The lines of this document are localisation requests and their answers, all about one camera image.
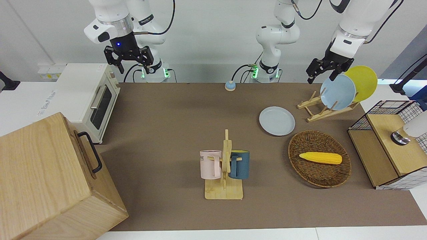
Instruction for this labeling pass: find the blue object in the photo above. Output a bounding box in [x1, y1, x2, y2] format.
[410, 86, 427, 111]

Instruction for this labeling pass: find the large wooden box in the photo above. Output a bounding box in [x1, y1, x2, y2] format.
[0, 112, 129, 240]

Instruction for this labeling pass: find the black box handle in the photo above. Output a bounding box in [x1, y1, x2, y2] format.
[77, 132, 103, 174]

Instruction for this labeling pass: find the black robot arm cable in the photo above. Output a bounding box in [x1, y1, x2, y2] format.
[133, 0, 176, 36]

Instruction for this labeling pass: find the yellow plate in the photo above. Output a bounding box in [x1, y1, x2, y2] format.
[344, 66, 378, 102]

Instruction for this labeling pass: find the black mount bracket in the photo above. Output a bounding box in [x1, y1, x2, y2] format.
[0, 71, 20, 91]

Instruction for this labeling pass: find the dark blue mug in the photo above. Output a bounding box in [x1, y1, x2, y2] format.
[229, 150, 250, 180]

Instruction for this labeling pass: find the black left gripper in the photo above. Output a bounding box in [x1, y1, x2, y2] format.
[306, 41, 355, 85]

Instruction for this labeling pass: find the pink mug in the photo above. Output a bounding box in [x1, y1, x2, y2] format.
[199, 150, 223, 180]

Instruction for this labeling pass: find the wooden mug tree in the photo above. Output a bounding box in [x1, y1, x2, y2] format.
[204, 129, 244, 200]

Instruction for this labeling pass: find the white toaster oven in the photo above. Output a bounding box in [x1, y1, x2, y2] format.
[37, 63, 121, 144]

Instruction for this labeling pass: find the brown wicker basket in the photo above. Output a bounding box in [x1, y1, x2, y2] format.
[288, 130, 352, 188]

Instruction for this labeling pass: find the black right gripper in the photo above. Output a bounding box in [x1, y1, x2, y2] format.
[103, 32, 154, 75]

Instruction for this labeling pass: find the yellow corn cob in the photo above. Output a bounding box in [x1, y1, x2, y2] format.
[299, 152, 343, 165]

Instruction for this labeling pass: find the gray plate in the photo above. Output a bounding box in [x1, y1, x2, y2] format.
[259, 106, 296, 136]

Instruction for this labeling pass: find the brown table mat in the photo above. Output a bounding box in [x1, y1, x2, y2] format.
[97, 82, 427, 231]

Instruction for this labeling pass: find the wooden plate rack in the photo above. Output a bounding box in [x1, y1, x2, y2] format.
[297, 91, 361, 123]

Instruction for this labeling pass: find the light blue plate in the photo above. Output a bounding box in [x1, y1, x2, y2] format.
[320, 74, 356, 111]

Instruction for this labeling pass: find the wire and wood shelf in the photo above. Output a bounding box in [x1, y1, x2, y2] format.
[347, 100, 427, 190]

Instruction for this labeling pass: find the black base cable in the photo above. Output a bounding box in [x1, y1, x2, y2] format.
[232, 64, 257, 83]
[123, 63, 144, 83]

